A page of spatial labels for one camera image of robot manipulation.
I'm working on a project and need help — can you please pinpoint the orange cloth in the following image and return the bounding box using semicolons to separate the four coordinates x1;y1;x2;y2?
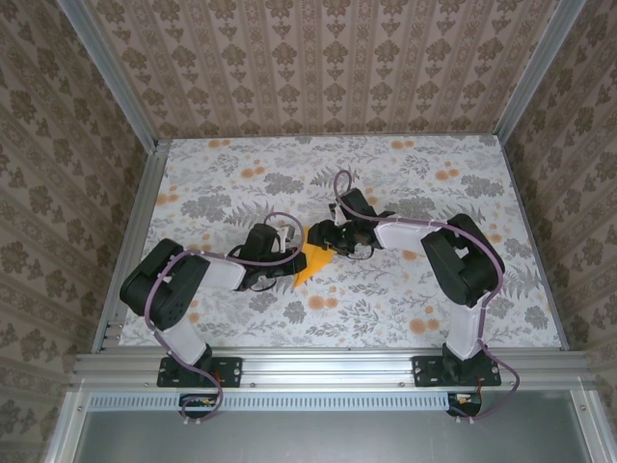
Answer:
292;226;335;289

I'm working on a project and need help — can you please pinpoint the black connector board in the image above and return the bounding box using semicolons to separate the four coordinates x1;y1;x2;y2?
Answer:
178;393;224;420
445;391;484;419

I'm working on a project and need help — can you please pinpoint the aluminium frame rail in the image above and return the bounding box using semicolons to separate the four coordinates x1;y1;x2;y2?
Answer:
69;349;592;390

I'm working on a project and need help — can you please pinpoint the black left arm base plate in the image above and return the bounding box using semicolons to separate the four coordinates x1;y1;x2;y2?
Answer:
156;355;243;389

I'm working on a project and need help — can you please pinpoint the slotted grey cable duct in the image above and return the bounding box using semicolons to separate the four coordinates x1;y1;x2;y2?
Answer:
89;395;483;412

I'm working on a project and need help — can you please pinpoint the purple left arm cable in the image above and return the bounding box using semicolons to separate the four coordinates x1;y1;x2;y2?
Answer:
144;211;303;428

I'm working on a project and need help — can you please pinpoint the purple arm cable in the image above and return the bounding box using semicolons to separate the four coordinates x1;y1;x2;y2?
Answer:
333;169;523;425
144;211;303;428

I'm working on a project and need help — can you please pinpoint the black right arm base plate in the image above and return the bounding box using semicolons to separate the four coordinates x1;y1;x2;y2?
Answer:
412;355;503;389

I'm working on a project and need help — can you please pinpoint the aluminium side rail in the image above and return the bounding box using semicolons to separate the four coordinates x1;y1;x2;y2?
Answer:
94;139;169;356

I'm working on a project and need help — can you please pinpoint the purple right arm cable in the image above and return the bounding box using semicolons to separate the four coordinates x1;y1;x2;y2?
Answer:
333;169;523;425

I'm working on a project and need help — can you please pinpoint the aluminium corner post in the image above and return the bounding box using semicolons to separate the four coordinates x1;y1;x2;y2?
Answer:
61;0;161;151
494;0;578;141

